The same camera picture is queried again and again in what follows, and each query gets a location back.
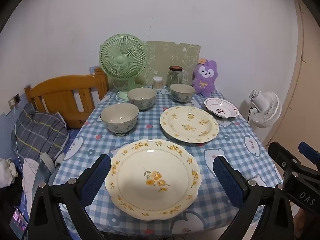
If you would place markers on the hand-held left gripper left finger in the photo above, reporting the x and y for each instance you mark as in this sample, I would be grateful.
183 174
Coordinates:
96 177

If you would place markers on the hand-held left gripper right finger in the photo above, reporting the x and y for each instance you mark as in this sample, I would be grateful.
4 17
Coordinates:
227 180

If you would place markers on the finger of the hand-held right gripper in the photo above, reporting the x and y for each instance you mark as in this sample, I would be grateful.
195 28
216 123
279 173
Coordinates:
310 155
282 155

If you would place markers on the scalloped yellow floral plate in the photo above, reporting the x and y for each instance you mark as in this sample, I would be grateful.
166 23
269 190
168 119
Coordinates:
155 180

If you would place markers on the blue floral ceramic bowl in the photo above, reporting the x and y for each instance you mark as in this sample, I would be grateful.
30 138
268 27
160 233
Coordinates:
119 120
141 100
182 93

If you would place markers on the round yellow floral plate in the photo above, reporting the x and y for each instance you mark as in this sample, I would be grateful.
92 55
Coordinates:
189 125

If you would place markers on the white plate red pattern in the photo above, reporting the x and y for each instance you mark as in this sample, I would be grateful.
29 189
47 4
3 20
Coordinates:
221 108

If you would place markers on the blue checked tablecloth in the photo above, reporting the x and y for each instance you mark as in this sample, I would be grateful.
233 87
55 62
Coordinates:
100 145

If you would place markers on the white floor fan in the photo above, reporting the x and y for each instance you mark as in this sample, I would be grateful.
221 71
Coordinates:
265 107

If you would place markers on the beige door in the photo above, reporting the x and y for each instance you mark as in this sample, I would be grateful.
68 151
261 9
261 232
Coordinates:
305 92

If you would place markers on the white garment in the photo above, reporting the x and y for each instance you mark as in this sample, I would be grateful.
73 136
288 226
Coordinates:
30 180

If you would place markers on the grey plaid pillow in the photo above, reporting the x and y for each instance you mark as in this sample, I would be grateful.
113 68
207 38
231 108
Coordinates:
37 130

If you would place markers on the smartphone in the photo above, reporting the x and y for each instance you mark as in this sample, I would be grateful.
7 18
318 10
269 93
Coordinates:
18 222

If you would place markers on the crumpled white cloth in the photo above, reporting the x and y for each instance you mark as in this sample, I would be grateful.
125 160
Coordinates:
6 170

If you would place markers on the dark clothing pile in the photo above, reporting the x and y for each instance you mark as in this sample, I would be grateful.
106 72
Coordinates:
10 205

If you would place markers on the wooden bed headboard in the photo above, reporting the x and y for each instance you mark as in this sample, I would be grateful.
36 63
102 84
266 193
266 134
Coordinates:
57 90

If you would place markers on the purple plush toy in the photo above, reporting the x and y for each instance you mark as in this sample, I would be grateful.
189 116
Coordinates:
205 80

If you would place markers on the glass jar dark lid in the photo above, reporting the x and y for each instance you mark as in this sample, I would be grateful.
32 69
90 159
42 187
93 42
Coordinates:
174 78

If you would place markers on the green desk fan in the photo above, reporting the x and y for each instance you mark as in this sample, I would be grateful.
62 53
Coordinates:
120 60

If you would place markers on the green patterned board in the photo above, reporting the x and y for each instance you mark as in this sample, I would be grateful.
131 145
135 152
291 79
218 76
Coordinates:
170 55

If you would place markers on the wall power socket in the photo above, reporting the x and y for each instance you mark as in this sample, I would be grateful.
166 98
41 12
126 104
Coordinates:
17 98

